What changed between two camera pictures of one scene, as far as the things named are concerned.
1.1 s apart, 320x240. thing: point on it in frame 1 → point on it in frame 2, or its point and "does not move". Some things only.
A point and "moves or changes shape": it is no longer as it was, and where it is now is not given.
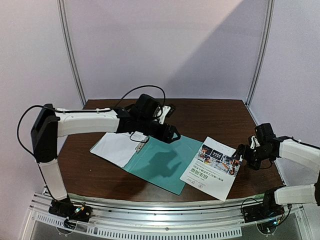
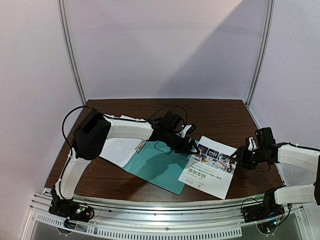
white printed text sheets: [118, 147] does not move
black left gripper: [169, 134] → [184, 148]
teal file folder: [161, 163] does not move
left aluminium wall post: [76, 85] does not move
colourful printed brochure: [213, 169] moves or changes shape
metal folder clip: [141, 144] does not move
